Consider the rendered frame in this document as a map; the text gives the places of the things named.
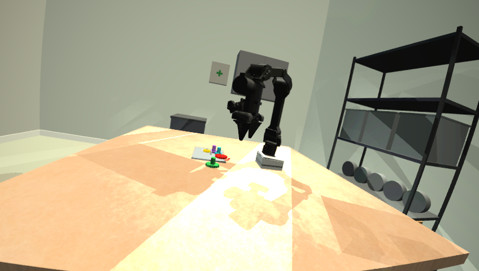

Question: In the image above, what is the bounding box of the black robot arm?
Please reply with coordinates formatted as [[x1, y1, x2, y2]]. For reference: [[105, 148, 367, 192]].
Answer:
[[227, 63, 293, 158]]

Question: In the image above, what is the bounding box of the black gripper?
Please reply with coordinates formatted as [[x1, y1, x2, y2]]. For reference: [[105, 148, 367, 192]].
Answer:
[[232, 97, 264, 141]]

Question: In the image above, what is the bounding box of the green gear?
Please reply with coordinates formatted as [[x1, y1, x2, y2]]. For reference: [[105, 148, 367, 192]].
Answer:
[[205, 157, 219, 169]]

